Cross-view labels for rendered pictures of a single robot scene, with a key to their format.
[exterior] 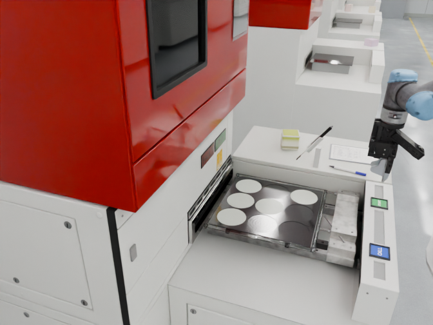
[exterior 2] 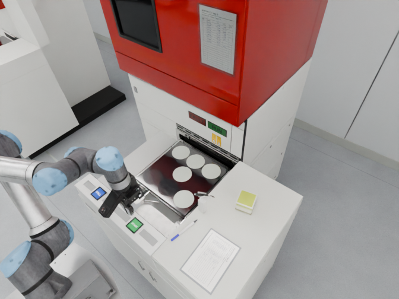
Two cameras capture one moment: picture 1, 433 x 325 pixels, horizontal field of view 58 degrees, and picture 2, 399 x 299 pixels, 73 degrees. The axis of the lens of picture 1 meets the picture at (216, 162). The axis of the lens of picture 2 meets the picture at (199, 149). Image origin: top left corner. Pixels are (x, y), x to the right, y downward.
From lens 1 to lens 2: 188 cm
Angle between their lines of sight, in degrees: 83
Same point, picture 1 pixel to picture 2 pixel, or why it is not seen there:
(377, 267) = (92, 186)
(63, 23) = not seen: outside the picture
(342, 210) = (161, 220)
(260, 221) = (169, 164)
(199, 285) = (152, 140)
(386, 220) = (117, 218)
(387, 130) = not seen: hidden behind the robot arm
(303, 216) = (162, 188)
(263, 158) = (228, 178)
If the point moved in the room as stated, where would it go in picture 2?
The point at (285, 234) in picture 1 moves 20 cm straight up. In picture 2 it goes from (152, 171) to (145, 145)
